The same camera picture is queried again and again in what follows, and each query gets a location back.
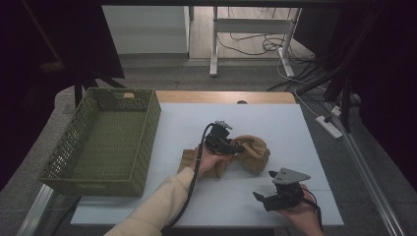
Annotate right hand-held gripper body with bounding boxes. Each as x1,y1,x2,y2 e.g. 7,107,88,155
263,167,312,212

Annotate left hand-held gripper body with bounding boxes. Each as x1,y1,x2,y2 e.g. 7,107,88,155
205,120,236,155

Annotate tan cloth garment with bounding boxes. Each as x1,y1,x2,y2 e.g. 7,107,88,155
177,134,271,180

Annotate green woven plastic basket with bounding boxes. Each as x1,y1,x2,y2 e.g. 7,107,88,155
37,87,162,198

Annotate person's left hand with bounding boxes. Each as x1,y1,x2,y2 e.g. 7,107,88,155
189,145,231,180

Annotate person's right hand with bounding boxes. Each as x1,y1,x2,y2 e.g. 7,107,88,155
277,184,326,236

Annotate wooden table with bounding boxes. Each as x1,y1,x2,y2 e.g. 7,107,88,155
154,90,298,105

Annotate white foam table mat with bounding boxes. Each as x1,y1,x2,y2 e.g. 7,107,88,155
70,102,345,228

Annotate white power strip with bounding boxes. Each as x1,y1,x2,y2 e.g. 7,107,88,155
315,115,344,140

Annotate black tripod stand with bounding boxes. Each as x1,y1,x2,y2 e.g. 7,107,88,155
296,62,363,134
73,70,127,109

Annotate white cabinet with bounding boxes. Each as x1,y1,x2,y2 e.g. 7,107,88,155
101,5,192,55

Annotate dark curtain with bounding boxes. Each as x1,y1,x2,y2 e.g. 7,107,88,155
0,0,126,192
323,0,417,193

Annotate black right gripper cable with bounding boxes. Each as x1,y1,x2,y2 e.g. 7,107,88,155
301,188,325,230

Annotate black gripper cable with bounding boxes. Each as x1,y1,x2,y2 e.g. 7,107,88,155
161,122,218,232
301,188,325,230

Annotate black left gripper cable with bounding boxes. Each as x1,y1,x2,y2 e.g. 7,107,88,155
161,122,218,232

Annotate aluminium rail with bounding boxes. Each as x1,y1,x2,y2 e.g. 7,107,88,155
15,183,55,236
326,101,407,236

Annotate black floor cables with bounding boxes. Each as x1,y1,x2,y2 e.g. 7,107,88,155
215,7,318,65

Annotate white metal desk frame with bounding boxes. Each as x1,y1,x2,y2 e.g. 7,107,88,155
208,6,303,79

